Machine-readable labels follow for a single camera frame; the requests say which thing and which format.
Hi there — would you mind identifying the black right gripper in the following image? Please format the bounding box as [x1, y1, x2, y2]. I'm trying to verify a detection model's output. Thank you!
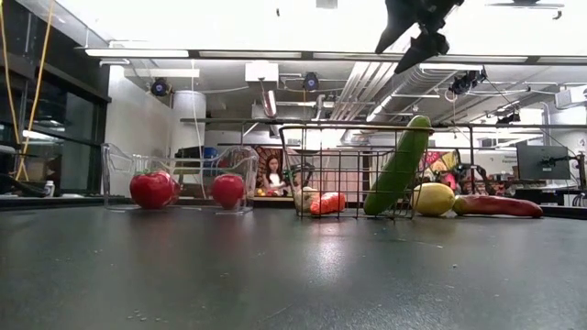
[374, 0, 464, 74]

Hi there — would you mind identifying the green cucumber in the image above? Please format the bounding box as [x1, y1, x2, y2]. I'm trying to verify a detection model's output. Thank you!
[362, 115, 432, 216]

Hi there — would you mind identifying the black wire basket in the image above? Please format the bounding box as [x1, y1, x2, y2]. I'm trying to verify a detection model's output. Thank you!
[278, 126, 435, 220]

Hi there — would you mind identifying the yellow mango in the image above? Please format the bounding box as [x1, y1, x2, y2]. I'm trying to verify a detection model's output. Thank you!
[411, 181, 456, 217]

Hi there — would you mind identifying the orange carrot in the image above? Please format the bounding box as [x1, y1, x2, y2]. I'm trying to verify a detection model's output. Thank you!
[309, 192, 347, 216]

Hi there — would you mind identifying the red sweet potato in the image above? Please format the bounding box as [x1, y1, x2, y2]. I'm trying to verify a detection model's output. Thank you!
[452, 194, 544, 219]

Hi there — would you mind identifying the red tomato green stem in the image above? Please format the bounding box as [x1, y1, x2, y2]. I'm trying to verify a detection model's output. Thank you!
[129, 170, 176, 211]
[210, 173, 246, 211]

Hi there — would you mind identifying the round blue black lamp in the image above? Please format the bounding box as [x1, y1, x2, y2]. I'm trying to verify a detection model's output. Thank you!
[302, 71, 321, 92]
[150, 77, 171, 97]

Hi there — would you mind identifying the colourful patterned cloth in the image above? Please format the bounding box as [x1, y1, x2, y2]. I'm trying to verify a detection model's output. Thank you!
[424, 150, 460, 182]

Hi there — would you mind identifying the black computer monitor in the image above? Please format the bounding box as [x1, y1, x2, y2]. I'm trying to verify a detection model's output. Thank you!
[516, 145, 571, 181]

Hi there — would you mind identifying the person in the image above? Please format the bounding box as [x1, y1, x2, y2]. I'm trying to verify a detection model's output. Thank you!
[262, 154, 288, 197]

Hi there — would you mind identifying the white garlic bulb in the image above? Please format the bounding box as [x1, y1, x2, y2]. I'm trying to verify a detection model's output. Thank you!
[293, 186, 320, 214]

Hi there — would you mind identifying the white cylindrical column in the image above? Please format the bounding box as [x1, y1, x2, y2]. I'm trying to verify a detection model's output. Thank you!
[172, 90, 207, 157]

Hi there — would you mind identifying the clear plastic bin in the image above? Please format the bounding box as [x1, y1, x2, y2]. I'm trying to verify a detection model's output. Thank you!
[100, 143, 260, 215]

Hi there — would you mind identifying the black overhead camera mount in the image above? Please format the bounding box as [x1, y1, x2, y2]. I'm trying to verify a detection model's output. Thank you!
[448, 69, 487, 96]

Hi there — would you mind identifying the black metal frame rail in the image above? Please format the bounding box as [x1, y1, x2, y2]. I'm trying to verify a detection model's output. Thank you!
[180, 117, 587, 129]

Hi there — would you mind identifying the yellow cable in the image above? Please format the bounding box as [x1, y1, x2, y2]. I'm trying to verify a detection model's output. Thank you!
[16, 0, 56, 181]
[0, 0, 22, 148]

